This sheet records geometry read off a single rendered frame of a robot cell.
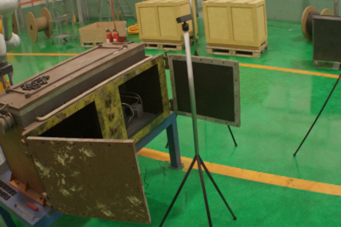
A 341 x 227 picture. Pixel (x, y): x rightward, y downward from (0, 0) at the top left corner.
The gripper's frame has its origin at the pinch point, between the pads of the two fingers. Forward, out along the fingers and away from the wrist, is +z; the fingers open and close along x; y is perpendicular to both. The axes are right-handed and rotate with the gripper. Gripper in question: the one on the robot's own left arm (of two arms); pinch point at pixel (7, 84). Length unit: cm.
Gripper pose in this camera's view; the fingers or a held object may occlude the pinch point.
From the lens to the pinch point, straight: 234.8
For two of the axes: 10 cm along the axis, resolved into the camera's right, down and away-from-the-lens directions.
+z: 1.1, 9.0, 4.2
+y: 8.4, 1.4, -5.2
